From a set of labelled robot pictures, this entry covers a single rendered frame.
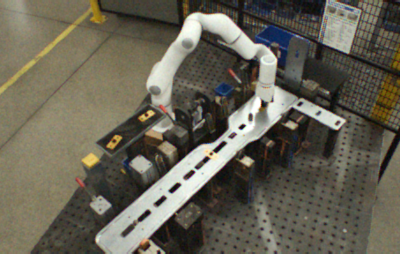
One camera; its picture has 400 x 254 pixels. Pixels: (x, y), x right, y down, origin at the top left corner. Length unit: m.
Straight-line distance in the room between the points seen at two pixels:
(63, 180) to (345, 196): 2.19
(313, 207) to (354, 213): 0.21
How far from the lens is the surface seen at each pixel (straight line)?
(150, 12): 4.72
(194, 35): 1.97
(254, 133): 2.17
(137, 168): 1.91
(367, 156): 2.61
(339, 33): 2.50
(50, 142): 3.77
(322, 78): 2.52
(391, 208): 3.30
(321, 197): 2.34
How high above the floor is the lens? 2.61
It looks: 47 degrees down
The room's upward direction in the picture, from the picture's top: 4 degrees counter-clockwise
